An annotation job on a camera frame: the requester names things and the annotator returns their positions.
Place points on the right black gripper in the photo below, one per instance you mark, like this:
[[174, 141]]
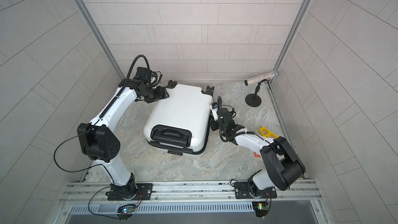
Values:
[[213, 126]]

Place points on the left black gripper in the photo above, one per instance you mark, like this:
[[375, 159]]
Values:
[[160, 96]]

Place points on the white hard-shell suitcase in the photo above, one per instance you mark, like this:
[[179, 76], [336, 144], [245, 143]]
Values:
[[179, 124]]

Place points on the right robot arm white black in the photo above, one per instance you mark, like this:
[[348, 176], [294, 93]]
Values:
[[282, 165]]

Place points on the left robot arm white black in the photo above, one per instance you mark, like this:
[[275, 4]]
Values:
[[99, 143]]

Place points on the glitter tube on black stand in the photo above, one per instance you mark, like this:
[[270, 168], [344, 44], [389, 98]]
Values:
[[253, 99]]

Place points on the yellow triangular plastic piece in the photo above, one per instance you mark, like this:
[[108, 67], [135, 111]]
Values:
[[267, 133]]

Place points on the right controller circuit board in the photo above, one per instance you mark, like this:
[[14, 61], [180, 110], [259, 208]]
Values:
[[261, 209]]

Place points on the controller circuit board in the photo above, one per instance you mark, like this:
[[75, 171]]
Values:
[[126, 209], [261, 209]]

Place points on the left controller circuit board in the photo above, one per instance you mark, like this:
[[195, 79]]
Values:
[[126, 209]]

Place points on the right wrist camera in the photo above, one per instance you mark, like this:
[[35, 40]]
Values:
[[214, 110]]

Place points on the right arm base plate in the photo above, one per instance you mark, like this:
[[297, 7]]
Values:
[[247, 190]]

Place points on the white slotted cable duct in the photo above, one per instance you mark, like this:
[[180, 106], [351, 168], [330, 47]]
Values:
[[167, 208]]

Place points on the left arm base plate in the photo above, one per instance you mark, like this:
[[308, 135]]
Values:
[[130, 192]]

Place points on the aluminium mounting rail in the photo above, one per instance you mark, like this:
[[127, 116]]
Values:
[[192, 191]]

